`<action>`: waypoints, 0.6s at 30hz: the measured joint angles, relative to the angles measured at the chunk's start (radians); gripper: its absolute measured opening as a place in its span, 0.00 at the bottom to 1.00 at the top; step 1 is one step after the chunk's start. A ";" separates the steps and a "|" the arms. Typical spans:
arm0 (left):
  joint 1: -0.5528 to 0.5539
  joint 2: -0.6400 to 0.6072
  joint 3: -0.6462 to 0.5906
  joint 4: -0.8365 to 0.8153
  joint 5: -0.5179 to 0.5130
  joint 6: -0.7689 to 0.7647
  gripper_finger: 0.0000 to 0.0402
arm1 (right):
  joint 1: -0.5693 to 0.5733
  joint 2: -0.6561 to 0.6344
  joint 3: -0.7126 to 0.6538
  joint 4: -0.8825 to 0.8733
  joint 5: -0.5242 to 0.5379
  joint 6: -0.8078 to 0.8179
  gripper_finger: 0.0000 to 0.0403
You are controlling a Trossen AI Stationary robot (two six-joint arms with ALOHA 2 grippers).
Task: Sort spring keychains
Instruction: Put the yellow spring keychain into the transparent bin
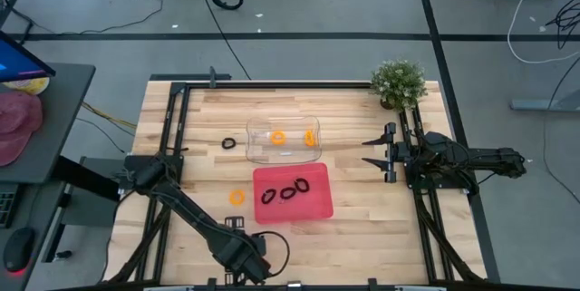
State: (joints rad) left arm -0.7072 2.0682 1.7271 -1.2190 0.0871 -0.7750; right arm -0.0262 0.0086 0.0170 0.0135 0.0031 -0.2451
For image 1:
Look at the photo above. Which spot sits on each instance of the red plastic bin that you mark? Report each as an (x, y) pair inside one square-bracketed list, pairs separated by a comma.
[(292, 211)]

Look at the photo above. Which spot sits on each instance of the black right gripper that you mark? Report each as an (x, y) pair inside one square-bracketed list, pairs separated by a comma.
[(401, 152)]

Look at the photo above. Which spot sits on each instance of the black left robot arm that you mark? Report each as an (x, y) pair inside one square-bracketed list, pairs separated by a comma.
[(181, 205)]

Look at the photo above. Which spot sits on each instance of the small black floor object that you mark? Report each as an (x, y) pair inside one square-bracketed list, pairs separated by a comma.
[(63, 254)]

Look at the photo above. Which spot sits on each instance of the dark grey side desk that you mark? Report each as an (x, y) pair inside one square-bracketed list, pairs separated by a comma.
[(63, 119)]

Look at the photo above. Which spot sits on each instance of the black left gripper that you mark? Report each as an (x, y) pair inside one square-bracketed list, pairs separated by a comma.
[(234, 223)]

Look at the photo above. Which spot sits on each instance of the grey side desk base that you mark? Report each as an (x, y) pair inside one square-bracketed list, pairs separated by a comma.
[(86, 211)]

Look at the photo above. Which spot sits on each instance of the computer monitor blue screen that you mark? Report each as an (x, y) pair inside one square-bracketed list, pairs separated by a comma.
[(18, 62)]

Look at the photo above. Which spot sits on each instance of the clear plastic bin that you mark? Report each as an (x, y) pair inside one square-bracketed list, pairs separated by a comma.
[(290, 156)]

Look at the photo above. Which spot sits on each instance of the pink cap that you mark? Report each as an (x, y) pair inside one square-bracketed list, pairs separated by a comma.
[(16, 123)]

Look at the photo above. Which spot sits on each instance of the black computer mouse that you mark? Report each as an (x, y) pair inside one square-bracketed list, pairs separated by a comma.
[(18, 248)]

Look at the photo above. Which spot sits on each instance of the small potted green plant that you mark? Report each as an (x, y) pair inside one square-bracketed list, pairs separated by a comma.
[(399, 83)]

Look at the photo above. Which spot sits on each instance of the grey desk foot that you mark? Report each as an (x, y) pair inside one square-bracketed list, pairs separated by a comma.
[(539, 104)]

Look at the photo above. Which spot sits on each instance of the yellow round object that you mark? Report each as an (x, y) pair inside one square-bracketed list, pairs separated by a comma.
[(29, 86)]

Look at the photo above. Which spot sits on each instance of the black keyboard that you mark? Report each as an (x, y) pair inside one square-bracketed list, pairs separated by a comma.
[(5, 205)]

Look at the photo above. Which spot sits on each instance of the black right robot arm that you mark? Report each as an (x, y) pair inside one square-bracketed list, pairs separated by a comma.
[(476, 164)]

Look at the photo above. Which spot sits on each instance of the black aluminium table frame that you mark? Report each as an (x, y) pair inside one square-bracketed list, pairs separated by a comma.
[(272, 84)]

